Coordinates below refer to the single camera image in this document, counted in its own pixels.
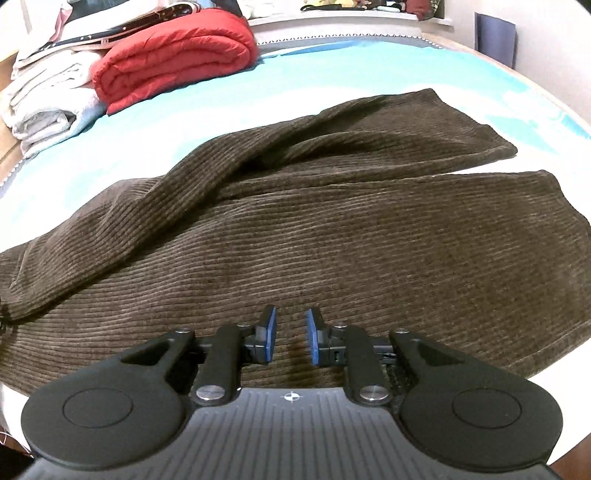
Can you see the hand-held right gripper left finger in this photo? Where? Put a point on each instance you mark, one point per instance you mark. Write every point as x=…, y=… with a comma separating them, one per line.
x=270, y=332

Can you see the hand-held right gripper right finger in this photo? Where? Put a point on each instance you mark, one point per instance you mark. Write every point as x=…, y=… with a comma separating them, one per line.
x=311, y=337

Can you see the folded red blanket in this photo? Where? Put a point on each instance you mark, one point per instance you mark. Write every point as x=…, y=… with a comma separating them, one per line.
x=175, y=55

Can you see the white window ledge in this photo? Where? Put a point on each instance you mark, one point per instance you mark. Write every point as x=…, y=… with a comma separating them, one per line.
x=341, y=21

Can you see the folded white blanket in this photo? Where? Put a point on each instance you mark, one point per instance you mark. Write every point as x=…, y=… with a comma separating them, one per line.
x=46, y=101

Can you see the dark patterned folded cloth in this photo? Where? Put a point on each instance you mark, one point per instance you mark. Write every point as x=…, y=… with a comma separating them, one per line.
x=115, y=25

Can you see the dark red cushion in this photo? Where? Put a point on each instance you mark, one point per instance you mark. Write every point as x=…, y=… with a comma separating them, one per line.
x=427, y=7

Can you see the wooden bed frame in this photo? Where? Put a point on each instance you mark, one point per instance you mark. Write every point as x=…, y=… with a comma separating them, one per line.
x=5, y=157

